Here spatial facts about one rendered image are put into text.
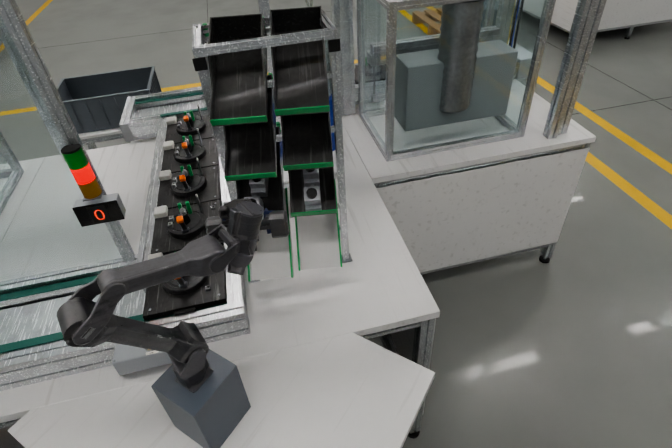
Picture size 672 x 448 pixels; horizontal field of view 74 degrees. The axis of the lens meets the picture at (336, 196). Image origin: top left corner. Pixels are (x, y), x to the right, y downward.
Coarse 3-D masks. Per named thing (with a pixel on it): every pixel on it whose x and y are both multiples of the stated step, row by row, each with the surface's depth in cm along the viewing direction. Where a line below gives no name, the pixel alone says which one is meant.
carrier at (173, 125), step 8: (184, 112) 215; (192, 112) 216; (200, 112) 216; (168, 120) 220; (176, 120) 224; (192, 120) 215; (200, 120) 219; (208, 120) 222; (168, 128) 218; (176, 128) 214; (184, 128) 213; (192, 128) 211; (200, 128) 213; (208, 128) 216; (168, 136) 212; (176, 136) 212; (192, 136) 211; (208, 136) 210
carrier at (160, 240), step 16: (160, 208) 165; (176, 208) 168; (192, 208) 168; (208, 208) 167; (160, 224) 161; (176, 224) 158; (192, 224) 157; (160, 240) 155; (176, 240) 154; (192, 240) 154
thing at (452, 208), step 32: (352, 128) 230; (576, 128) 218; (384, 160) 205; (416, 160) 204; (448, 160) 203; (480, 160) 203; (512, 160) 210; (544, 160) 213; (576, 160) 218; (384, 192) 202; (416, 192) 206; (448, 192) 211; (480, 192) 216; (512, 192) 221; (544, 192) 227; (416, 224) 219; (448, 224) 224; (480, 224) 230; (512, 224) 236; (544, 224) 242; (416, 256) 233; (448, 256) 239; (480, 256) 245; (544, 256) 262
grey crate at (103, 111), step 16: (64, 80) 308; (80, 80) 311; (96, 80) 314; (112, 80) 316; (128, 80) 319; (144, 80) 321; (64, 96) 304; (80, 96) 317; (96, 96) 282; (112, 96) 283; (128, 96) 285; (80, 112) 285; (96, 112) 287; (112, 112) 289; (80, 128) 290; (96, 128) 292; (112, 128) 296
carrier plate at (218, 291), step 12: (216, 276) 140; (156, 288) 138; (204, 288) 136; (216, 288) 136; (156, 300) 134; (168, 300) 134; (180, 300) 133; (192, 300) 133; (204, 300) 133; (216, 300) 133; (144, 312) 131; (156, 312) 130; (168, 312) 131
